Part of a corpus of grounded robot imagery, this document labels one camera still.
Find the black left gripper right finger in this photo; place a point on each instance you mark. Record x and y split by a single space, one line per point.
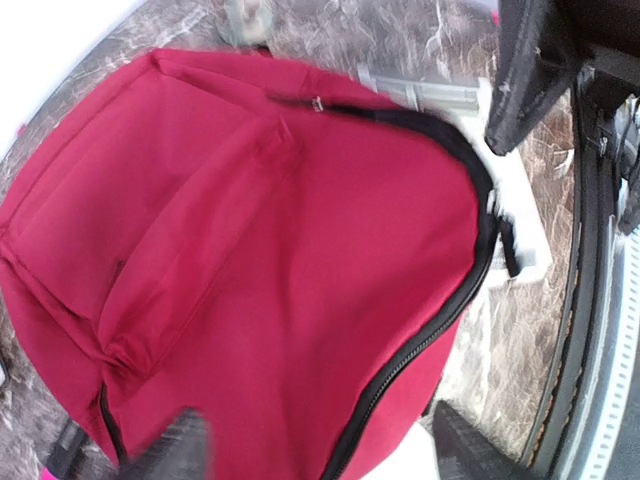
464 453

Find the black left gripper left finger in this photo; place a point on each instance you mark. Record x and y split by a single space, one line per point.
180 452

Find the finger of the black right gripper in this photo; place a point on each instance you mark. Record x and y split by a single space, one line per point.
542 50

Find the grey black and white magazine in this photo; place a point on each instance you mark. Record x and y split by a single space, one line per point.
467 105

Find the red backpack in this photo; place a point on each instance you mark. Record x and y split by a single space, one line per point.
268 243

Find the pale green ceramic bowl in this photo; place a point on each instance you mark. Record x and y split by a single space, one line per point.
246 23

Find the white slotted cable duct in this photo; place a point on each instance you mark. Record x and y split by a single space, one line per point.
612 426

